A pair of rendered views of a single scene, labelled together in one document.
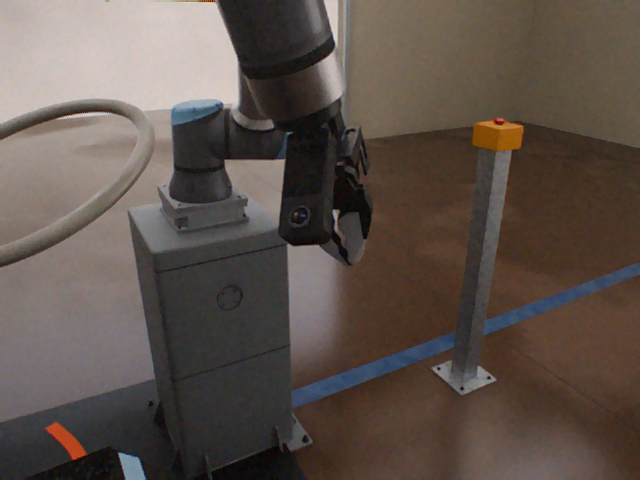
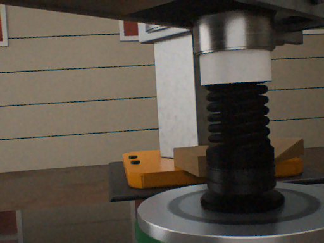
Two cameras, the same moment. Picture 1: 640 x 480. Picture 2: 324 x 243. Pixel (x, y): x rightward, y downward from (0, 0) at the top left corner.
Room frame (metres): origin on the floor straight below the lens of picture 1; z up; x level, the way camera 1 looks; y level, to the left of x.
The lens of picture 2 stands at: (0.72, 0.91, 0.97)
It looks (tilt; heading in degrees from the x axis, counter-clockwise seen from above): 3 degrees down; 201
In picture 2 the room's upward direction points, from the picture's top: 3 degrees counter-clockwise
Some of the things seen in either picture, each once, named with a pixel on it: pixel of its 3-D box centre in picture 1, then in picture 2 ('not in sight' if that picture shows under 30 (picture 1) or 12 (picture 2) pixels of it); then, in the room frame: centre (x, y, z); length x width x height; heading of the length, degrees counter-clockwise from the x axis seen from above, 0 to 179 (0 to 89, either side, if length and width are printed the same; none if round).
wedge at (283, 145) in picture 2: not in sight; (272, 149); (-0.53, 0.77, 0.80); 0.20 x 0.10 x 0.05; 158
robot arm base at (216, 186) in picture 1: (200, 176); not in sight; (1.47, 0.36, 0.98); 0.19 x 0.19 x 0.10
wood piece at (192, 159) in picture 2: not in sight; (202, 159); (-0.35, 0.61, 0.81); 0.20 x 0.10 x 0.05; 36
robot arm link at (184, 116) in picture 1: (200, 131); not in sight; (1.47, 0.35, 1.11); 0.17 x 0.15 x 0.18; 97
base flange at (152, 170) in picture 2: not in sight; (201, 160); (-0.60, 0.54, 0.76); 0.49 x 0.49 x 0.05; 28
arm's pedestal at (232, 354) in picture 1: (214, 330); not in sight; (1.47, 0.36, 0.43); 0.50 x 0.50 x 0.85; 29
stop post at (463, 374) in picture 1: (479, 263); not in sight; (1.76, -0.62, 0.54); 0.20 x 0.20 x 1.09; 28
